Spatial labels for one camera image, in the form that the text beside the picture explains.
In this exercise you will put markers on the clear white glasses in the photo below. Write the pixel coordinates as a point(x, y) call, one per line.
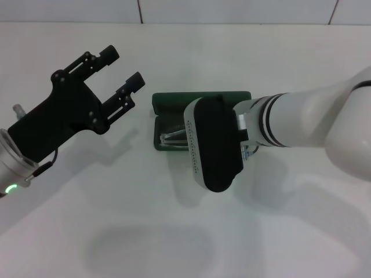
point(163, 139)

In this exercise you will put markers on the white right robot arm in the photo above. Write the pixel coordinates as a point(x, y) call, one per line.
point(304, 121)

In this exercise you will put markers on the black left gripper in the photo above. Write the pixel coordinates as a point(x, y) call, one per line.
point(66, 107)

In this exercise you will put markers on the green glasses case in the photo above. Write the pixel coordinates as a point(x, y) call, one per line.
point(171, 107)

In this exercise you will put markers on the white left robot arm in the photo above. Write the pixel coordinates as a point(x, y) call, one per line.
point(8, 162)

